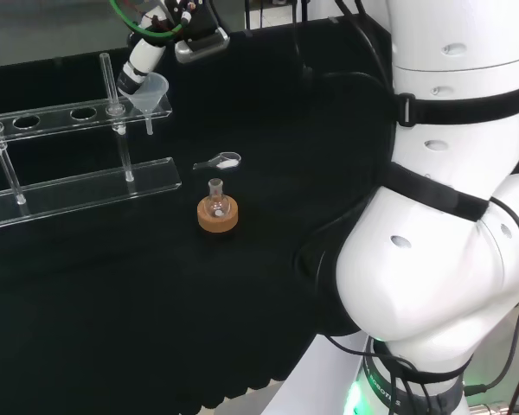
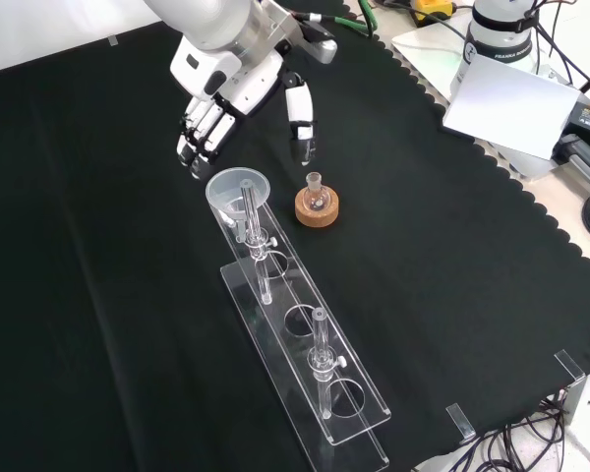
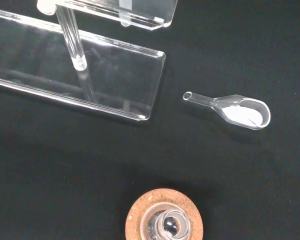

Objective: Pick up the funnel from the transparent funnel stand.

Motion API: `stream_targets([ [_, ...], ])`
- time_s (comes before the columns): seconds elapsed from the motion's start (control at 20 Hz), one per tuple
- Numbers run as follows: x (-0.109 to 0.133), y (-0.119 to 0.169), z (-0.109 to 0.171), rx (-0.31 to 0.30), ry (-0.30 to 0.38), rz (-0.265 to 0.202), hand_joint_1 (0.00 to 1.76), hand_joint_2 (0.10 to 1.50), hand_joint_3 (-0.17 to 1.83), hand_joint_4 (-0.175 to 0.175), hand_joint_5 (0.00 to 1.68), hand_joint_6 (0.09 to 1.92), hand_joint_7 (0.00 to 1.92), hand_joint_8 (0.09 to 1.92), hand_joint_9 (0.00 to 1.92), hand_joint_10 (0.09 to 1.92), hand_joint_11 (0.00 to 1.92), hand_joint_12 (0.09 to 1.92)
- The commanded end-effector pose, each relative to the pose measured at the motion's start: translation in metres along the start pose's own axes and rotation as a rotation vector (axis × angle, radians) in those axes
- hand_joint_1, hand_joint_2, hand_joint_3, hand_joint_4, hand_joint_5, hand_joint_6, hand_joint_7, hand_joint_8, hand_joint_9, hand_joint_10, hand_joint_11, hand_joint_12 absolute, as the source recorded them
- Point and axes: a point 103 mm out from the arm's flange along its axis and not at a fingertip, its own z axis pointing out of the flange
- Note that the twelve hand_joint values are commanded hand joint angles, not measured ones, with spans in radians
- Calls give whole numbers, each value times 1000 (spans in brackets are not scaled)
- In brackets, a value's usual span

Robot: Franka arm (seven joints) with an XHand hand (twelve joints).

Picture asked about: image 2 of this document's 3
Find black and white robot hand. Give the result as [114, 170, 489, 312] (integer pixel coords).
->
[169, 36, 321, 182]

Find clear plastic funnel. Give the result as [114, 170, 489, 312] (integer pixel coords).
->
[205, 168, 271, 242]

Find clear acrylic funnel stand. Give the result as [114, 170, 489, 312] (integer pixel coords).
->
[208, 179, 392, 472]

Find round-bottom glass flask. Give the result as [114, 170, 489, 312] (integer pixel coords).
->
[302, 171, 331, 213]

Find yellow stop button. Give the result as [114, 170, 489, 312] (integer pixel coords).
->
[411, 0, 456, 28]

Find black bench cloth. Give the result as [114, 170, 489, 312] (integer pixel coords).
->
[0, 0, 590, 472]

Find pale board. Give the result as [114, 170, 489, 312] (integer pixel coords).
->
[442, 53, 582, 161]

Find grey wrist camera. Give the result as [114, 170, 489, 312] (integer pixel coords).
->
[294, 22, 339, 66]

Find green cable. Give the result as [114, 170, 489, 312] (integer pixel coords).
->
[331, 0, 380, 39]

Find cork ring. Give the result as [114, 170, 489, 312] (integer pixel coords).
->
[294, 189, 339, 228]

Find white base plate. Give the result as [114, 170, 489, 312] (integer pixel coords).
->
[390, 22, 571, 181]

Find white robot base with strap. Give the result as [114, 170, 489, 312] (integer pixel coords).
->
[449, 0, 543, 97]

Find tangled black floor cables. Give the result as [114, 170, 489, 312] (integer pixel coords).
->
[412, 387, 590, 472]

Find grey metal bracket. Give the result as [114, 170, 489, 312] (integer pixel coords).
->
[562, 373, 589, 435]

